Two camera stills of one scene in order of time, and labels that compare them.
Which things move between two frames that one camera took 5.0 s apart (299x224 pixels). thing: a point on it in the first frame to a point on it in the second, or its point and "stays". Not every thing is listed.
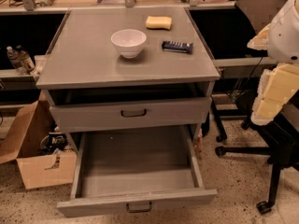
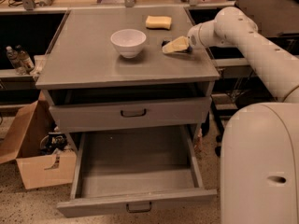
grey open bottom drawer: [134, 167] stays
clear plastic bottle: [14, 57] stays
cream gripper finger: [261, 42] to [198, 36]
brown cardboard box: [21, 145] stays
